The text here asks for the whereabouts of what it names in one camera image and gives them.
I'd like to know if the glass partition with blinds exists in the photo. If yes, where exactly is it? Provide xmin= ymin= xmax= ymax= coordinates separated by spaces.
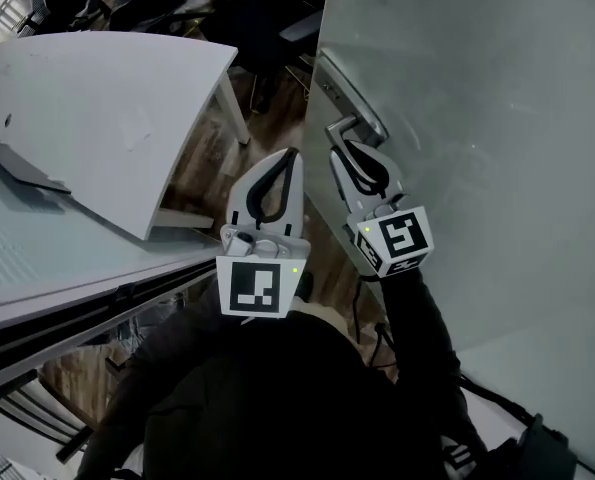
xmin=0 ymin=152 xmax=219 ymax=400

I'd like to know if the white desk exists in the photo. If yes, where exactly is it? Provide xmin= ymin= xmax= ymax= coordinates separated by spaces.
xmin=0 ymin=30 xmax=252 ymax=243

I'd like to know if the person's left forearm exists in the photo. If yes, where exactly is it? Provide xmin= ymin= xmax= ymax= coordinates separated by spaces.
xmin=104 ymin=297 xmax=243 ymax=419

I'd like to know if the person's dark-clothed torso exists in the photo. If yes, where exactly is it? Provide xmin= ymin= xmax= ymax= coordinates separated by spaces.
xmin=76 ymin=307 xmax=483 ymax=480

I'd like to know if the frosted glass door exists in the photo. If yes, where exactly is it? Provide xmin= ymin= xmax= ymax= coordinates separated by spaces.
xmin=301 ymin=0 xmax=595 ymax=474

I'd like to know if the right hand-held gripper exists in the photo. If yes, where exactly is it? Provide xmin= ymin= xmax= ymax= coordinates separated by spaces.
xmin=329 ymin=139 xmax=436 ymax=281

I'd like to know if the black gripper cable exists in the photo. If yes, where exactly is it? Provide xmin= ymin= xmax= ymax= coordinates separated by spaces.
xmin=350 ymin=276 xmax=399 ymax=370

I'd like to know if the person's right forearm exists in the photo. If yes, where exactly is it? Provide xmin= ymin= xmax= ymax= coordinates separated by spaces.
xmin=379 ymin=265 xmax=464 ymax=385

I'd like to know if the yellow metal chair frame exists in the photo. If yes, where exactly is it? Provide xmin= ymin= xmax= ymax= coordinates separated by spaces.
xmin=282 ymin=56 xmax=313 ymax=100

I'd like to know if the person's black shoe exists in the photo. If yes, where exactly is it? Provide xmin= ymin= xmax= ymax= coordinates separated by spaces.
xmin=295 ymin=269 xmax=315 ymax=303

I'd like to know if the black waist pack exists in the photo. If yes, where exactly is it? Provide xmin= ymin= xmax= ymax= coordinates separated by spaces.
xmin=456 ymin=372 xmax=579 ymax=480

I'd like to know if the plastic-wrapped black office chair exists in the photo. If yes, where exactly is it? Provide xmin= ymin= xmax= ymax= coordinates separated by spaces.
xmin=31 ymin=0 xmax=191 ymax=34

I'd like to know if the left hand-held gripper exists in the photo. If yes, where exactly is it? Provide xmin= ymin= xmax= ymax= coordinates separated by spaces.
xmin=215 ymin=146 xmax=313 ymax=320

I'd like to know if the silver door lever handle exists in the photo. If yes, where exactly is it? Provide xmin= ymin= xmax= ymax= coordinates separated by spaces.
xmin=313 ymin=49 xmax=390 ymax=150

